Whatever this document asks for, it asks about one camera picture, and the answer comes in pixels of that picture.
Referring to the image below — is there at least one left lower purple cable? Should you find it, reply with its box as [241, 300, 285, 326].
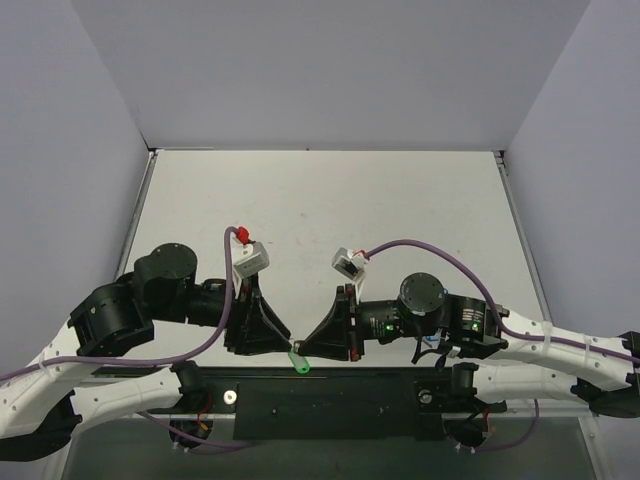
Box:
[137, 409, 251, 455]

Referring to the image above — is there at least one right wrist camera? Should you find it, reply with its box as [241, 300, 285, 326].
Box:
[331, 247, 369, 302]

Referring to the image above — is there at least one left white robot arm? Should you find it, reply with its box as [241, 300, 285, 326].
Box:
[1, 230, 290, 462]

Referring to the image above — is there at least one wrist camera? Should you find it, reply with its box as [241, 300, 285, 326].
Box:
[331, 247, 369, 302]
[231, 241, 270, 298]

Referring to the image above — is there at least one green key tag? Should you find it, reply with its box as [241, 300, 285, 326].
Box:
[288, 350, 310, 375]

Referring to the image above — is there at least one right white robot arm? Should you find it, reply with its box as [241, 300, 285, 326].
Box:
[294, 273, 639, 418]

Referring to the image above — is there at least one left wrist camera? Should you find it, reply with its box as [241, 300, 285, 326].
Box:
[231, 241, 270, 298]

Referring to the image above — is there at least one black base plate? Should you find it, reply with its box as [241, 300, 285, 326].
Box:
[202, 364, 507, 441]

